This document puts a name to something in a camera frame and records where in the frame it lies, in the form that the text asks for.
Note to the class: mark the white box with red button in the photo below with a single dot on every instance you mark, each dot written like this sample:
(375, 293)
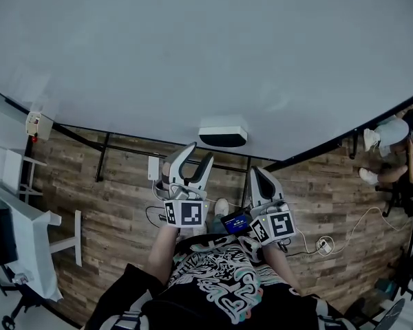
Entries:
(38, 126)

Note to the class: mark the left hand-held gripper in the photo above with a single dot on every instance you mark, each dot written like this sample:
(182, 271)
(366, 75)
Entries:
(189, 211)

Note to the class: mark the person's right forearm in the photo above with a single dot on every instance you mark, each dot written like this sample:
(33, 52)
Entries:
(280, 270)

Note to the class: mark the white cloth covered table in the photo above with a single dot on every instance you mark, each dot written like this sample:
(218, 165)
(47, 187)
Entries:
(31, 239)

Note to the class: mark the person's left forearm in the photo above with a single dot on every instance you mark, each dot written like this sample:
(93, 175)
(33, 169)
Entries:
(161, 253)

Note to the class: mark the dark marble round table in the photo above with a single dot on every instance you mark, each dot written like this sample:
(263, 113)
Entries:
(392, 315)

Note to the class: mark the white side table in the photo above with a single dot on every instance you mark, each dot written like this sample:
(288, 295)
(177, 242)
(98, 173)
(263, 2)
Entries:
(3, 160)

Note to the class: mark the black and white whiteboard eraser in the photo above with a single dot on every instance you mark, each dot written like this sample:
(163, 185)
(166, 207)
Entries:
(222, 132)

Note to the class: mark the small clear item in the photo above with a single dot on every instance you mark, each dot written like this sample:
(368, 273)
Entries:
(21, 278)

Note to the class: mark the black office chair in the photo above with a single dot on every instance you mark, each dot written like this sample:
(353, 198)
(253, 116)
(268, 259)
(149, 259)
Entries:
(20, 304)
(354, 146)
(404, 198)

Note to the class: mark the black monitor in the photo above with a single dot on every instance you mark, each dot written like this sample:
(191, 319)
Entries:
(0, 239)

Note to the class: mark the small blue screen device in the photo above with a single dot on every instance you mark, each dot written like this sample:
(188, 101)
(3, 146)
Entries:
(235, 222)

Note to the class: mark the person's white shoe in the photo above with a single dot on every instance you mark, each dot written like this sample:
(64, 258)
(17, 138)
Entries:
(221, 206)

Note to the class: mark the whiteboard on black stand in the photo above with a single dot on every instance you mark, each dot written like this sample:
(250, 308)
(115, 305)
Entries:
(192, 46)

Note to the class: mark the black floor stand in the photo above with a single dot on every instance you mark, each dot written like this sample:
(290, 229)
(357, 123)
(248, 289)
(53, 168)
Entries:
(411, 270)

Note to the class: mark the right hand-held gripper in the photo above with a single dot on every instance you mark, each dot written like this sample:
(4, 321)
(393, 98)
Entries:
(282, 223)

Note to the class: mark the teal box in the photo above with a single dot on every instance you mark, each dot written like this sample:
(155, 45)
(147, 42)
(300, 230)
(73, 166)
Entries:
(387, 286)

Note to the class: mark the person's left hand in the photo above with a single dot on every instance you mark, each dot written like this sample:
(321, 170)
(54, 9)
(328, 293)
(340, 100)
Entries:
(167, 175)

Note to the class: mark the person's black patterned shirt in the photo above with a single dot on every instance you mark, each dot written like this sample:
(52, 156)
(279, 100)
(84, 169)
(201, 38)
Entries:
(220, 294)

